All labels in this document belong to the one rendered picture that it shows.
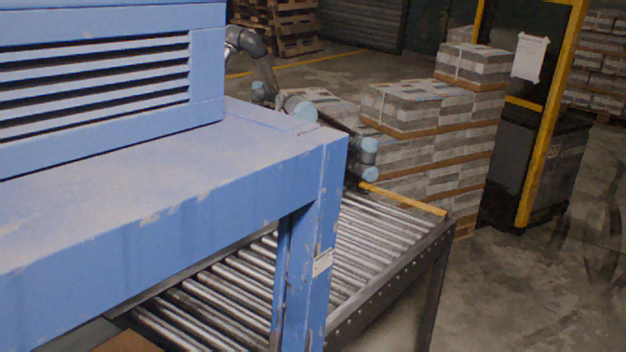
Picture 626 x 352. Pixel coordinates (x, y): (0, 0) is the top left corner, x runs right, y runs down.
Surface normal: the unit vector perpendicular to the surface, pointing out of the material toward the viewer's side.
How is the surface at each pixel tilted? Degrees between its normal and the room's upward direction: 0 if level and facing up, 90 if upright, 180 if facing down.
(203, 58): 90
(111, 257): 90
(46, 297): 90
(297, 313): 90
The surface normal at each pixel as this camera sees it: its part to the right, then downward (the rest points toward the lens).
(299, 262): -0.57, 0.28
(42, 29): 0.82, 0.30
